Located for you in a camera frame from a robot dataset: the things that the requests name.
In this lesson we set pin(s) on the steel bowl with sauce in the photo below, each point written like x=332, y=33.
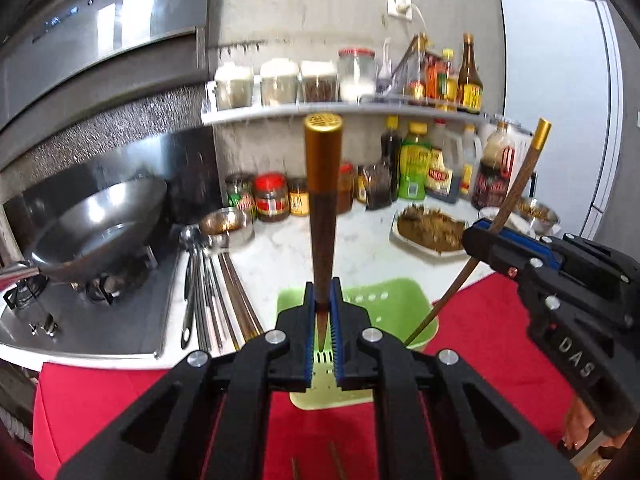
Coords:
x=227, y=225

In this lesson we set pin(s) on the white wall shelf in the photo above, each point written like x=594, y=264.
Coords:
x=260, y=112

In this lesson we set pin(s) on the clear jar of brown spice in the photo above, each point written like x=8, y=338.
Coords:
x=318, y=82

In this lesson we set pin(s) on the tall brown sauce bottle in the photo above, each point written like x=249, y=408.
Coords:
x=469, y=85

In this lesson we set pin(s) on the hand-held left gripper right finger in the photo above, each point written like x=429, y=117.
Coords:
x=338, y=340

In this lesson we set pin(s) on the green-lidded jar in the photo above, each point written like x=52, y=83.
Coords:
x=240, y=200

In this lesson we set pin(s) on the clear oil bottle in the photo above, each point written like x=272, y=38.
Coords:
x=416, y=70

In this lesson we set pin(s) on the brown paste jar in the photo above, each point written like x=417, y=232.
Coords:
x=345, y=187

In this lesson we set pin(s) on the orange label bottle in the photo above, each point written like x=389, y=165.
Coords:
x=433, y=77

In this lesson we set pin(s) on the clear jar of beige spice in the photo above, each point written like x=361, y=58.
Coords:
x=279, y=82

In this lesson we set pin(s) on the yellow-capped seasoning bottle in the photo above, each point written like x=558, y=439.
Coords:
x=448, y=82

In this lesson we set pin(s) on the white plate of food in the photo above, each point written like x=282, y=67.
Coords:
x=430, y=230

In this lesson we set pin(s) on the steel range hood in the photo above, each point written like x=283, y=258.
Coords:
x=100, y=35

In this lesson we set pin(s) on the steel gas stove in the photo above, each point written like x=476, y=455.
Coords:
x=100, y=325

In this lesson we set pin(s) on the white wall outlet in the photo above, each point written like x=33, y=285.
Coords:
x=397, y=4

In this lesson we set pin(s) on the steel wok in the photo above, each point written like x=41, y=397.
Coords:
x=100, y=220

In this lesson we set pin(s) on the white refrigerator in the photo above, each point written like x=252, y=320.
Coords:
x=555, y=110

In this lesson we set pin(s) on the clear bottle with yellow label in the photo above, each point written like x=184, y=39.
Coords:
x=469, y=170

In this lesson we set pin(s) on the glass cruet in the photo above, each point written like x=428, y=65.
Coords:
x=387, y=72

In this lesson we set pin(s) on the red-lidded sauce jar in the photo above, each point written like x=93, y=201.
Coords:
x=271, y=200

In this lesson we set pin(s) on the row of steel cutlery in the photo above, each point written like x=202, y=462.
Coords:
x=192, y=280

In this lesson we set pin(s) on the yellow label jar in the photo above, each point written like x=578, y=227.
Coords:
x=298, y=199

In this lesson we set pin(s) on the bundle of wooden chopsticks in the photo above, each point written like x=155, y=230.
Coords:
x=240, y=300

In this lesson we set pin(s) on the clear jar of pale spice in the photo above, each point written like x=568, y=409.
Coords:
x=234, y=85

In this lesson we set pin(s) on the green plastic utensil holder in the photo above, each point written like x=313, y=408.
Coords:
x=395, y=305

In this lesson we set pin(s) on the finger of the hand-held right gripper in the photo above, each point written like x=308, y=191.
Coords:
x=500, y=255
x=530, y=242

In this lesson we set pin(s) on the red-lidded glass jar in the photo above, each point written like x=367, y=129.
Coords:
x=356, y=75

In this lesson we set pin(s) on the gold-capped wooden chopstick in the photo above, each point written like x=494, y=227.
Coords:
x=296, y=470
x=534, y=155
x=322, y=160
x=337, y=462

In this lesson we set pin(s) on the red cloth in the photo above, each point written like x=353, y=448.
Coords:
x=490, y=340

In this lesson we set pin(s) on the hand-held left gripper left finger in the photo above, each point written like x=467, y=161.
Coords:
x=310, y=340

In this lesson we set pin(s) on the green plastic bottle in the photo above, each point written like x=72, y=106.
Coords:
x=414, y=165

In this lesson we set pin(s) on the person's right hand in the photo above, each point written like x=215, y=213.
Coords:
x=577, y=422

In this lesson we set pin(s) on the dark clear container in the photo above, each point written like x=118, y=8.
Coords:
x=378, y=187

